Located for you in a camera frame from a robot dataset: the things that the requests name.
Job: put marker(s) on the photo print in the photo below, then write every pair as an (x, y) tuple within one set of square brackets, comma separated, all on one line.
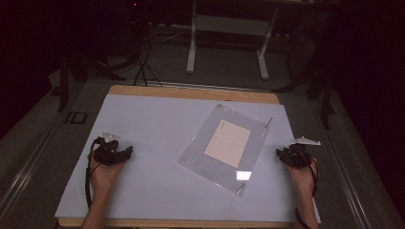
[(227, 143)]

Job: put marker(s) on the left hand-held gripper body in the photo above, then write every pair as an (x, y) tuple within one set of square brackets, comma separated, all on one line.
[(106, 154)]

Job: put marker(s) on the aluminium floor rail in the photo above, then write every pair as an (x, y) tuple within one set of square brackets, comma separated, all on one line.
[(25, 171), (344, 165)]

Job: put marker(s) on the black metal stand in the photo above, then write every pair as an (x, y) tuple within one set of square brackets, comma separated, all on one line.
[(324, 95), (63, 82)]

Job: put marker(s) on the white table mat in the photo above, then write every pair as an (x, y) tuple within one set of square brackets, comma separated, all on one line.
[(153, 178)]

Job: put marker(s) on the person's right hand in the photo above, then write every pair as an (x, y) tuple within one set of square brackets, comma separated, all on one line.
[(302, 181)]

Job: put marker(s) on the white metal table frame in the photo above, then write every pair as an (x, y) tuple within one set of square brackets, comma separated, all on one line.
[(229, 25)]

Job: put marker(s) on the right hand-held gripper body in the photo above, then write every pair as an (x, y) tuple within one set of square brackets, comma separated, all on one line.
[(297, 156)]

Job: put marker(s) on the person's left hand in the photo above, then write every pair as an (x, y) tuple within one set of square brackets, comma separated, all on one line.
[(105, 178)]

